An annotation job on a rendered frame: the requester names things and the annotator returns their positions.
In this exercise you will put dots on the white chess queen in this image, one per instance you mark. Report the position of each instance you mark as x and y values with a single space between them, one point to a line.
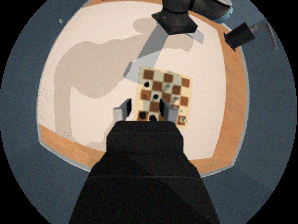
168 86

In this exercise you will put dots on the white rook chess piece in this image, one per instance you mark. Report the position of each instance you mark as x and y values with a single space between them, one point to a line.
183 120

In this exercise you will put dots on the small chessboard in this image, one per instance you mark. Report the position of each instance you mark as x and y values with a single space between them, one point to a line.
157 78

